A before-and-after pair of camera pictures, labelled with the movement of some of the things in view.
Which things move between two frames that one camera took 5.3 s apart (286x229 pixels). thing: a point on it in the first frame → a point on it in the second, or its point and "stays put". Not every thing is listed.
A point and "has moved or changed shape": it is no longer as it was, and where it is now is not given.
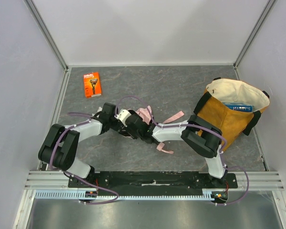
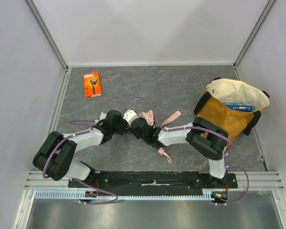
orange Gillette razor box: (92, 85) stays put
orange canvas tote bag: (231, 107) stays put
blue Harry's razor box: (241, 106) stays put
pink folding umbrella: (147, 116) has moved or changed shape
